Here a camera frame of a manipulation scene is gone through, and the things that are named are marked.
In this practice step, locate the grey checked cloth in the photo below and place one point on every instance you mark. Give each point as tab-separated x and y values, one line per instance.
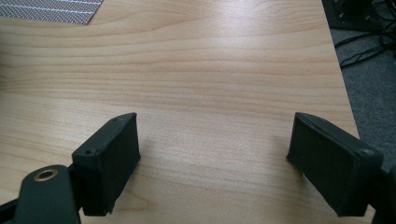
49	10

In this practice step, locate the black equipment base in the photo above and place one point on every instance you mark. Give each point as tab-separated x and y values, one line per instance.
351	14

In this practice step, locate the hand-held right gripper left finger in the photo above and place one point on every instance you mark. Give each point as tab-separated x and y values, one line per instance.
106	168

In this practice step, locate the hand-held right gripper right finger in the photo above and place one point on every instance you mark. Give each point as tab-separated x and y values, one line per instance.
330	161

